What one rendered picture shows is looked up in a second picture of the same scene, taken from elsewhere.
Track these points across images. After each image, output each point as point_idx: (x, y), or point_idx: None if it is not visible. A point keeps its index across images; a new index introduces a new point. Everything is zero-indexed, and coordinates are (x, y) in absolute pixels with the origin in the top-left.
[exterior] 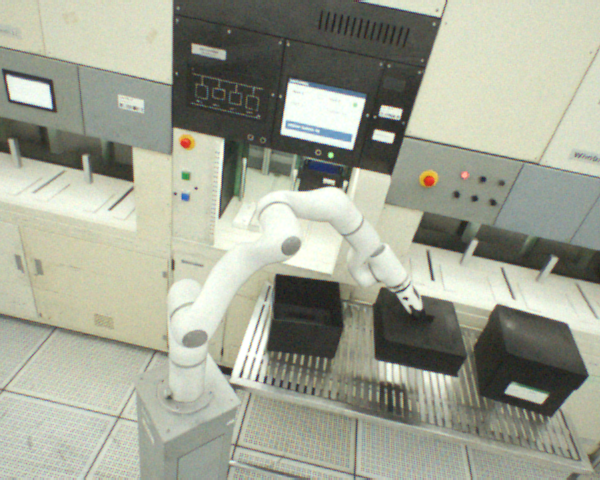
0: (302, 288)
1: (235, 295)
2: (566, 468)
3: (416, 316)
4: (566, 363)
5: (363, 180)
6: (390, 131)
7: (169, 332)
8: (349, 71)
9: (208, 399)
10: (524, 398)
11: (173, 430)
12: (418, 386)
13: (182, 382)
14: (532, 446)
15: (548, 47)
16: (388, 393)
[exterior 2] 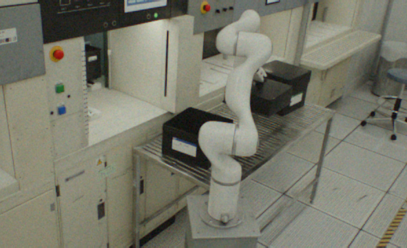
0: (175, 125)
1: (111, 180)
2: (330, 117)
3: (266, 80)
4: (301, 71)
5: (181, 23)
6: None
7: (220, 166)
8: None
9: (237, 205)
10: (295, 102)
11: (254, 229)
12: (267, 130)
13: (237, 197)
14: (317, 118)
15: None
16: (266, 140)
